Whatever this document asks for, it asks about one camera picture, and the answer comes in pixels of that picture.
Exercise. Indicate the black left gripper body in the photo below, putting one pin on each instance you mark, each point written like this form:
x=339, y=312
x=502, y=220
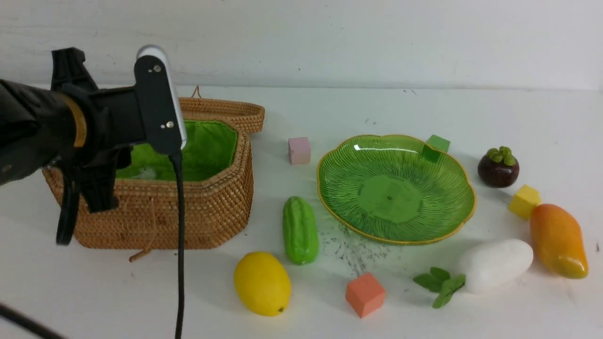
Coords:
x=108, y=124

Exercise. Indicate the green toy cucumber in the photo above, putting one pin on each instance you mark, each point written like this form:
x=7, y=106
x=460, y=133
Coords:
x=300, y=231

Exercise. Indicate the yellow toy lemon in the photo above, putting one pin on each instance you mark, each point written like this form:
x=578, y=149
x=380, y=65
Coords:
x=262, y=284

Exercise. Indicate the dark purple toy mangosteen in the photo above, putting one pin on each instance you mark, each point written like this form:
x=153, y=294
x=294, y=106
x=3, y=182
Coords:
x=499, y=167

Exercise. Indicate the white toy radish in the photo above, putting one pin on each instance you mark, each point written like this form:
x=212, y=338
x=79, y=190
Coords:
x=481, y=268

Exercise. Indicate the orange yellow toy mango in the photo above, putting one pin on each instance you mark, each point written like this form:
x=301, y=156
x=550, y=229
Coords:
x=557, y=241

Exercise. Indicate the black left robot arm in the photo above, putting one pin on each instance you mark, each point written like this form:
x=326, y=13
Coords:
x=36, y=129

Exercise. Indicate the woven wicker basket green lining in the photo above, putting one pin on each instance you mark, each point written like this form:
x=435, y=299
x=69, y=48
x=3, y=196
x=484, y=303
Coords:
x=218, y=190

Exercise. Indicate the woven wicker basket lid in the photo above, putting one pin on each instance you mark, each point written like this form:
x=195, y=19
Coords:
x=246, y=116

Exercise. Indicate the pink foam cube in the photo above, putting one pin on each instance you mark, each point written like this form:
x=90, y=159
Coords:
x=299, y=151

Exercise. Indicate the green glass leaf plate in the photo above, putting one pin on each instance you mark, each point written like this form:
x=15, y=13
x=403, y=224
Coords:
x=380, y=188

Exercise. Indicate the orange foam cube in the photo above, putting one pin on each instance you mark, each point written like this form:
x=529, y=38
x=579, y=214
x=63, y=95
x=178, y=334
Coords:
x=365, y=294

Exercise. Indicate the green foam cube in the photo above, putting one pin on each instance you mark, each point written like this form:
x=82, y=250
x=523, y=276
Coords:
x=435, y=148

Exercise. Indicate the yellow foam cube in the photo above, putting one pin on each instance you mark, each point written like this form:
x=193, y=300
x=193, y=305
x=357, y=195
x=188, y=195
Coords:
x=525, y=200

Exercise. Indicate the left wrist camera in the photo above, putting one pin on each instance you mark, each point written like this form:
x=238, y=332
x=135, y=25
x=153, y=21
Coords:
x=158, y=102

